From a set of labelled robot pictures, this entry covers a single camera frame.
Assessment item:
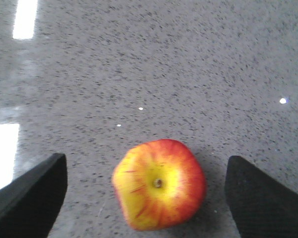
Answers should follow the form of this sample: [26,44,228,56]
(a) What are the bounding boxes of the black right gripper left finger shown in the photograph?
[0,153,68,238]

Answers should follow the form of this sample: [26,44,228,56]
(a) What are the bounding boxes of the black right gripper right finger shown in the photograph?
[224,156,298,238]

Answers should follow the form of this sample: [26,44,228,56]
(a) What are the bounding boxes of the red yellow apple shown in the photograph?
[112,139,207,231]

